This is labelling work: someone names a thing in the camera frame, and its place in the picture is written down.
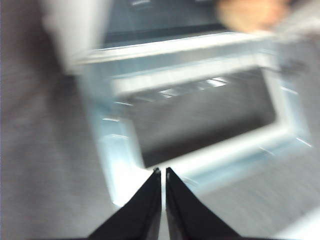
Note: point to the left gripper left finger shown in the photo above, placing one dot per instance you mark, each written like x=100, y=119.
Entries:
x=140, y=215

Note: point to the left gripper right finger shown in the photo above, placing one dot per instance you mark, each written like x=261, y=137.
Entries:
x=187, y=217

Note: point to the orange-brown bread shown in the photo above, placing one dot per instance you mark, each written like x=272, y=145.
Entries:
x=250, y=15

